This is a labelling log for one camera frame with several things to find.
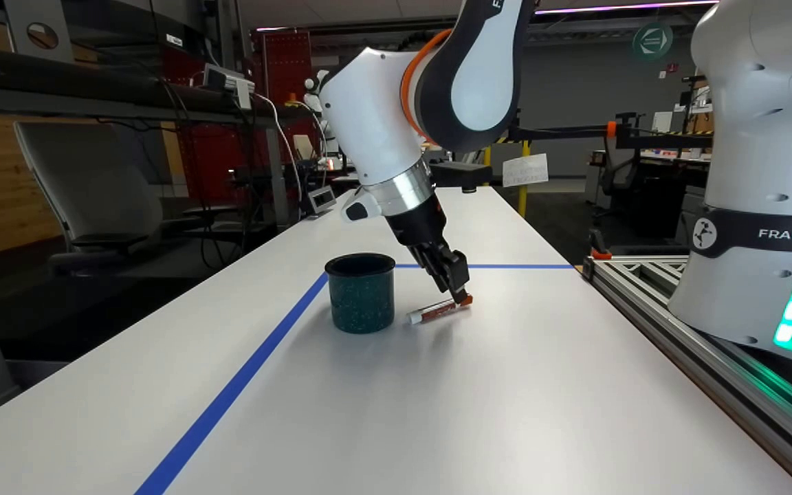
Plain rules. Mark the dark blue enamel mug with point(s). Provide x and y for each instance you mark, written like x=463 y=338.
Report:
x=360 y=294

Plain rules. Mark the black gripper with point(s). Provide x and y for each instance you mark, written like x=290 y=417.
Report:
x=422 y=234

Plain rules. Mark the grey office chair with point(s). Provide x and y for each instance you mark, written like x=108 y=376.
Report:
x=108 y=214

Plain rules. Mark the blue tape line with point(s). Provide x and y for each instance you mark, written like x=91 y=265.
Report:
x=438 y=409

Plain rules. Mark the aluminium mounting rail frame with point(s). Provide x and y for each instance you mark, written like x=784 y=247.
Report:
x=751 y=386

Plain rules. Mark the red marker pen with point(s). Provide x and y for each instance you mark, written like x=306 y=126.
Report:
x=438 y=310

